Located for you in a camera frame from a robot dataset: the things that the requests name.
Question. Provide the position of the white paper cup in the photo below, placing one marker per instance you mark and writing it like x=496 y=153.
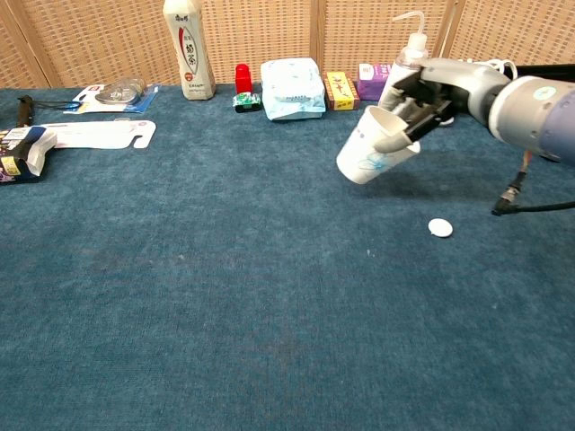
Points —
x=364 y=155

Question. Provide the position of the beige milk tea bottle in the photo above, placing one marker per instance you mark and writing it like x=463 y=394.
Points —
x=189 y=58

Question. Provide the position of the small green gum pack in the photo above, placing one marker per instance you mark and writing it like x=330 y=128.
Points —
x=247 y=102

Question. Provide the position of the light blue wet wipes pack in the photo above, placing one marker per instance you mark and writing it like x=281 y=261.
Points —
x=292 y=90

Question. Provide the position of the blue table cloth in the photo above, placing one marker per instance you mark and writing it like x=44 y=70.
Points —
x=224 y=269

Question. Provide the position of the yellow red box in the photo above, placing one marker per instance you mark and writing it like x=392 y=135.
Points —
x=341 y=92

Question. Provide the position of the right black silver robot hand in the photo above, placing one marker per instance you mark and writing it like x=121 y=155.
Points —
x=462 y=81

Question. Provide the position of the clear plastic wash bottle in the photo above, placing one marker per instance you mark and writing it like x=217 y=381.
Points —
x=411 y=51

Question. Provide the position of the white toothbrush package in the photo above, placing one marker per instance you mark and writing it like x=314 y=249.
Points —
x=108 y=134

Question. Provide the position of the wicker folding screen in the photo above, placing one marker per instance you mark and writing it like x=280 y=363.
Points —
x=90 y=40

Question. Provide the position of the blue white blister pack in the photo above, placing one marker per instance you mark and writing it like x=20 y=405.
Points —
x=117 y=94

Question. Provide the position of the purple white box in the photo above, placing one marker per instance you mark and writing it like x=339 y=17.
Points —
x=372 y=83

